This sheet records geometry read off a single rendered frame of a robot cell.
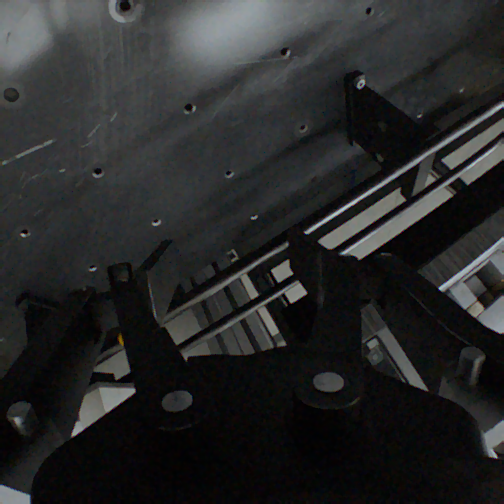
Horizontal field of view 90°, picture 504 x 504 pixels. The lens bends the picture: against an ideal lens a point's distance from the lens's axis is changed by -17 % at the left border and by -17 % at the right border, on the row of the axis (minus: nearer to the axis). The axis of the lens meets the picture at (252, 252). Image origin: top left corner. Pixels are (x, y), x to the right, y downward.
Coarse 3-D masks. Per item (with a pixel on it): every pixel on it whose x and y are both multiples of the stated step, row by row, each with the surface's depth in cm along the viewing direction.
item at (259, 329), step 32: (480, 96) 65; (480, 128) 62; (384, 192) 63; (448, 192) 137; (288, 224) 67; (480, 224) 39; (224, 256) 50; (288, 256) 64; (224, 288) 49; (256, 320) 44
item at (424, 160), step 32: (352, 96) 33; (352, 128) 38; (384, 128) 31; (416, 128) 26; (448, 128) 25; (384, 160) 35; (416, 160) 25; (352, 192) 26; (416, 192) 34; (320, 224) 26; (384, 224) 34; (256, 256) 26; (288, 288) 35; (32, 320) 33; (224, 320) 35
